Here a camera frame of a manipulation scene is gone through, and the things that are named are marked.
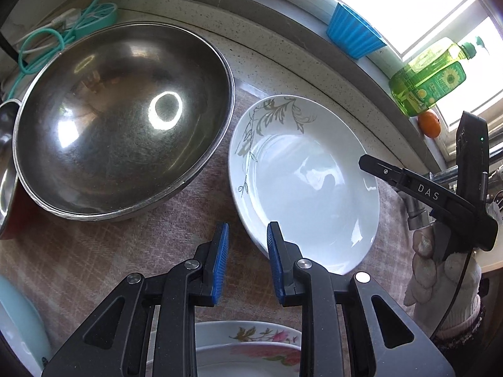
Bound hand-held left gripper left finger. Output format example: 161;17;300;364
41;222;230;377

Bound white window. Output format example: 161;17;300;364
247;0;503;158

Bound large steel bowl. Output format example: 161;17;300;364
13;23;236;221

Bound steel kitchen faucet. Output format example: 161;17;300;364
397;167;460;231

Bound light blue bowl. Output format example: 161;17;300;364
0;275;53;377

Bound white plate with leaf print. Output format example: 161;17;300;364
229;95;380;276

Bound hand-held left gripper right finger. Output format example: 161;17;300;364
266;222;456;377

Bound person's right hand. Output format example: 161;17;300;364
404;228;483;323

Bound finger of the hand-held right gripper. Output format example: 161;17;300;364
359;154;412;192

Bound orange fruit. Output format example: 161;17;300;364
417;110;441;139

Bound teal hose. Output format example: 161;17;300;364
18;0;122;75

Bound blue fluted cup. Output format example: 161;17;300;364
326;2;386;60

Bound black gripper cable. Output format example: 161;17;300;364
430;249;474;340

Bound small dark metal bowl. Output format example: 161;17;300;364
0;99;22;240

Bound white plate with floral print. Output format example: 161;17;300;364
195;320;302;377

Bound pink checked cloth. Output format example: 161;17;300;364
0;82;417;377

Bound person's right forearm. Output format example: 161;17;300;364
432;306;488;346

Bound green detergent bottle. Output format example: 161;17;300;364
389;36;488;117

